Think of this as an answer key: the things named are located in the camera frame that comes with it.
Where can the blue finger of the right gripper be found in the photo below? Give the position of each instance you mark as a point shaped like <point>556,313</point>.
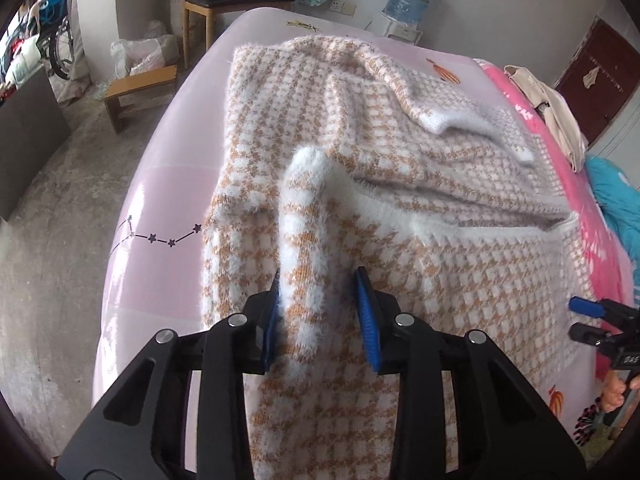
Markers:
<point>591,335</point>
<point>586,307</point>

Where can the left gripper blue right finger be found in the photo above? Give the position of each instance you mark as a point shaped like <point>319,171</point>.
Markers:
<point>370,318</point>

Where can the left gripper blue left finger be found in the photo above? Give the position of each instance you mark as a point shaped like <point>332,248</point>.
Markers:
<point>268,322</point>

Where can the beige white houndstooth coat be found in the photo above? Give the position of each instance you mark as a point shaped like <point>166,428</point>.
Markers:
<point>338,157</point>

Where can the person's right hand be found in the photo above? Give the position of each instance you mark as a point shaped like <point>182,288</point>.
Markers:
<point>615,393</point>

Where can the pink floral blanket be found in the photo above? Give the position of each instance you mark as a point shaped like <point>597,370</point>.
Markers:
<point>610,269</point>

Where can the green fluffy garment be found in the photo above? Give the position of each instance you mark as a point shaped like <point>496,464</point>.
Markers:
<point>600,438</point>

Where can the teal blue garment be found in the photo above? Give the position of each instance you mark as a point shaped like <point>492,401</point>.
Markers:
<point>619,203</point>

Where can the pale pink bed sheet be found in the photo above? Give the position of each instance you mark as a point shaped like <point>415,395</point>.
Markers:
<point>464,409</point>

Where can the cream beige garment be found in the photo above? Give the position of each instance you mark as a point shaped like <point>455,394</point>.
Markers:
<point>555,112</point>

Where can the dark red door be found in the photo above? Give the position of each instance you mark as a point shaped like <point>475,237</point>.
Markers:
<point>602,77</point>

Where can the white water dispenser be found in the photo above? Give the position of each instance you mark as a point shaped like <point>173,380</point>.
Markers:
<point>409,34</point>

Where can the small wooden stool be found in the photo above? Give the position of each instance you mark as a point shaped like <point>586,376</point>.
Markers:
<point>133,84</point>

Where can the clear plastic bag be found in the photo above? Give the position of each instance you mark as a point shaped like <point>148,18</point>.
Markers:
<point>156,49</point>

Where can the dark grey cabinet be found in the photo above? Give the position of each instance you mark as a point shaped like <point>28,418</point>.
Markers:
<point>33,127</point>

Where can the wooden chair with dark seat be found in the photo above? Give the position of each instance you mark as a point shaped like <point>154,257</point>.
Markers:
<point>211,9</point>

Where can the wheelchair with blue seat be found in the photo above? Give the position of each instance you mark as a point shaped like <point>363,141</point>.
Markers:
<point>47,22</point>

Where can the white wall socket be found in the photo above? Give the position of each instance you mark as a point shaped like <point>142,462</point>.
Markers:
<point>345,8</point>

